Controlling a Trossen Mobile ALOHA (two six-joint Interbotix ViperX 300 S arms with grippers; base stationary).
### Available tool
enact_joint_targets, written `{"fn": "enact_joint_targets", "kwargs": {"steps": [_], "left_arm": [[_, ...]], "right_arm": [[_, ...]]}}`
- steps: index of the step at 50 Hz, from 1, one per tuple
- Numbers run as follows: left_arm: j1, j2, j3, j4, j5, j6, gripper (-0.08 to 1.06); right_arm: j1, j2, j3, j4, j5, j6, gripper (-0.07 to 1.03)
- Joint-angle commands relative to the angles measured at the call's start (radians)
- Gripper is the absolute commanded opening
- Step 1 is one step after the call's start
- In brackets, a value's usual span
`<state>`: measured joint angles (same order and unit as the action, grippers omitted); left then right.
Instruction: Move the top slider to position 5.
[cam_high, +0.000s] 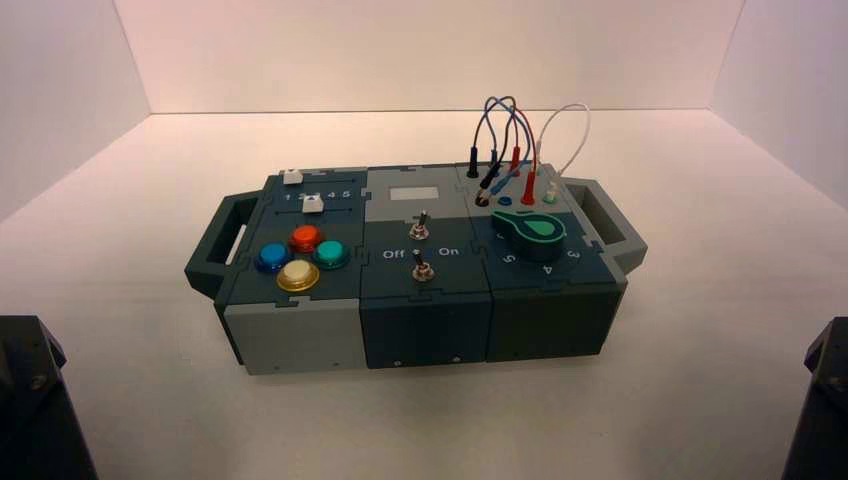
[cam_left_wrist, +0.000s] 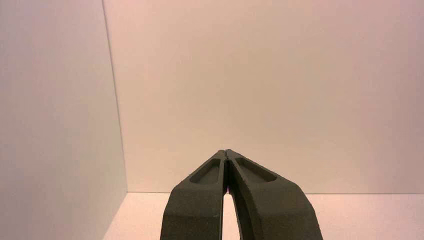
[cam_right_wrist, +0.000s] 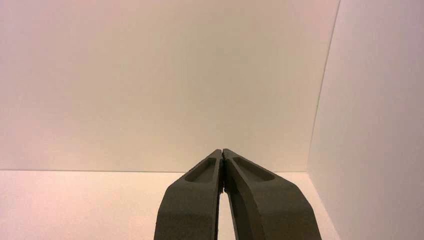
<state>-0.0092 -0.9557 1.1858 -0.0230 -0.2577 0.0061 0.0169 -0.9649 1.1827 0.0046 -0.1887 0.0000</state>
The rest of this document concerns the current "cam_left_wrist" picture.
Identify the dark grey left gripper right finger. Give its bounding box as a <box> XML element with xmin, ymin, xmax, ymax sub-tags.
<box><xmin>225</xmin><ymin>149</ymin><xmax>324</xmax><ymax>240</ymax></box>

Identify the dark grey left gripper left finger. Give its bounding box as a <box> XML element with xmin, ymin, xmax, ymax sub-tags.
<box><xmin>160</xmin><ymin>149</ymin><xmax>229</xmax><ymax>240</ymax></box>

